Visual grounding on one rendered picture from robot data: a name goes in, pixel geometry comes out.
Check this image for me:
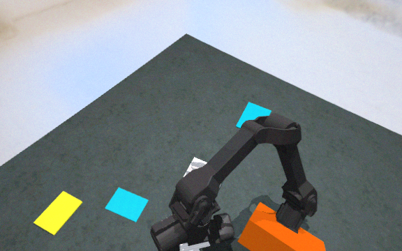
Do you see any yellow flat plate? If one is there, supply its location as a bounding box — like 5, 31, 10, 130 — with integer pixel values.
34, 192, 82, 235

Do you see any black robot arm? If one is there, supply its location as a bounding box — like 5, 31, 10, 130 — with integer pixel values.
150, 113, 318, 251

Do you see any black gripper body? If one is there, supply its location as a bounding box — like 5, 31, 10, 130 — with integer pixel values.
182, 213, 235, 246

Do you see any cyan flat square plate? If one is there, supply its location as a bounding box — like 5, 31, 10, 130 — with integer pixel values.
236, 102, 271, 129

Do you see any cyan flat rectangular patch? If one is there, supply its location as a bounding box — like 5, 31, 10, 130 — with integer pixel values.
105, 188, 148, 222

